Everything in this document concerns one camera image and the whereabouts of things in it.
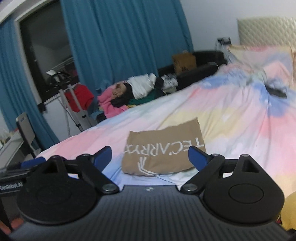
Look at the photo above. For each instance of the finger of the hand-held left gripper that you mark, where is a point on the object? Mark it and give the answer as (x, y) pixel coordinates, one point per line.
(34, 162)
(72, 176)

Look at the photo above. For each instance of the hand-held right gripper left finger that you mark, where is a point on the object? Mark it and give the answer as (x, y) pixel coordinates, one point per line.
(104, 157)

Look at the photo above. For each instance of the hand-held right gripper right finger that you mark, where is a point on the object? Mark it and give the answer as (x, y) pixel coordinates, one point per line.
(197, 157)

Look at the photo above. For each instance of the tan polo shirt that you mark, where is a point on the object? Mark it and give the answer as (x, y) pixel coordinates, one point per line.
(161, 143)

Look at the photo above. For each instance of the pink clothes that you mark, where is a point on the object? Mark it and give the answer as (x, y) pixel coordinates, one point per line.
(108, 104)

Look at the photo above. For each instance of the white dressing table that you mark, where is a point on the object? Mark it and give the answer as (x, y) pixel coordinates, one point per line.
(11, 148)

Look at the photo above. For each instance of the grey backed chair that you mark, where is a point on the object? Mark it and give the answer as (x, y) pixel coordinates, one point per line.
(26, 132)

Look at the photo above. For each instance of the white cabinet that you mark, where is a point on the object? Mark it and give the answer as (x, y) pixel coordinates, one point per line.
(57, 120)

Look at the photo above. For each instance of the garment steamer stand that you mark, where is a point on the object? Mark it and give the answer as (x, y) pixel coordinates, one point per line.
(74, 106)

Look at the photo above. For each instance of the black garment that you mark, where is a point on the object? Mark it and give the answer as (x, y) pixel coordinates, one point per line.
(126, 97)

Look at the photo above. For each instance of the red garment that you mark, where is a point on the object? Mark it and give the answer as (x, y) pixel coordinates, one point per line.
(79, 97)

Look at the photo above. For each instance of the crumpled tan garment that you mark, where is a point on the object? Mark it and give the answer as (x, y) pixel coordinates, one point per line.
(119, 89)

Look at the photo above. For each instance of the narrow blue curtain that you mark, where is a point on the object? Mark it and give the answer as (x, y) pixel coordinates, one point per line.
(20, 92)

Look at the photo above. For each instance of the green garment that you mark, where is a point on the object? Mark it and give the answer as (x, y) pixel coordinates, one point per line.
(148, 98)

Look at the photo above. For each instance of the white patterned cloth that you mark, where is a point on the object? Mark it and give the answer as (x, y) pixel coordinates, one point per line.
(170, 83)

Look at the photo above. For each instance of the black sofa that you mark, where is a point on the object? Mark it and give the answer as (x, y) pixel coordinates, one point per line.
(201, 67)

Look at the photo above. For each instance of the brown paper bag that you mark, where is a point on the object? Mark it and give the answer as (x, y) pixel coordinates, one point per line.
(183, 62)

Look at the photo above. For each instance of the small dark object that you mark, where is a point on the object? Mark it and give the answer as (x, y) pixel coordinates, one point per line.
(276, 91)

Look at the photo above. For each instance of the white drying rack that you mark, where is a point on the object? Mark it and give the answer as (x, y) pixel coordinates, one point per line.
(66, 61)

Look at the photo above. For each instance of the yellow cloth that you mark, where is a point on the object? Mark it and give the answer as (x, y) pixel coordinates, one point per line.
(289, 213)

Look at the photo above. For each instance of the dark window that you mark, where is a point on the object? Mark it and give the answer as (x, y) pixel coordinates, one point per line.
(46, 46)

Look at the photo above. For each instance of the wide blue curtain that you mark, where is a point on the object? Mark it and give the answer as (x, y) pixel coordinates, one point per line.
(127, 41)

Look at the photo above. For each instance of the pastel pillow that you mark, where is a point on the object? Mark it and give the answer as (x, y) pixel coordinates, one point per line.
(266, 58)

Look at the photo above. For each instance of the cream padded headboard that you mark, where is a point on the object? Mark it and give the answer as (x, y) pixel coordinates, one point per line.
(266, 30)

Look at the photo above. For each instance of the bedside wall socket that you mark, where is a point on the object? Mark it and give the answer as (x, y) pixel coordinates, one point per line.
(223, 40)

